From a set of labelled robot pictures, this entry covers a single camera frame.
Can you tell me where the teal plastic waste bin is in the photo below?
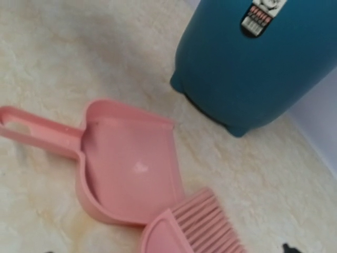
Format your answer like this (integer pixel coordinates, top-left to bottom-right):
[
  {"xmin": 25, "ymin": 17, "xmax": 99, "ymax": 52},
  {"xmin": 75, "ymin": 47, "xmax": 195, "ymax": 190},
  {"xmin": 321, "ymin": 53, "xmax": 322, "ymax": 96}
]
[{"xmin": 170, "ymin": 1, "xmax": 336, "ymax": 137}]

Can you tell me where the pink hand brush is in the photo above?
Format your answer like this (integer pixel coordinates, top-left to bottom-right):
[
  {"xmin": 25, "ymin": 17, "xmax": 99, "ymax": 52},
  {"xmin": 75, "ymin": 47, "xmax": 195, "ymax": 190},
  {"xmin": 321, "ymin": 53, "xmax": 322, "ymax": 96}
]
[{"xmin": 138, "ymin": 188, "xmax": 246, "ymax": 253}]

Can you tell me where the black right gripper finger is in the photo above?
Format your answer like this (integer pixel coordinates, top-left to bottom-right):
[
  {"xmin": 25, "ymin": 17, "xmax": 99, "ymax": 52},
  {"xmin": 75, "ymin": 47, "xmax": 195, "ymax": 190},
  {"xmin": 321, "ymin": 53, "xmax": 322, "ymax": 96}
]
[{"xmin": 282, "ymin": 243, "xmax": 302, "ymax": 253}]

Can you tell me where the pink plastic dustpan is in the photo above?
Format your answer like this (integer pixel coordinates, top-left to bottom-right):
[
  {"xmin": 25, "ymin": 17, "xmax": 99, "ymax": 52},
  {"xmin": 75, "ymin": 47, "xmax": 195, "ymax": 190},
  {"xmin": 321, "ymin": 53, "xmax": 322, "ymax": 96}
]
[{"xmin": 1, "ymin": 100, "xmax": 185, "ymax": 226}]

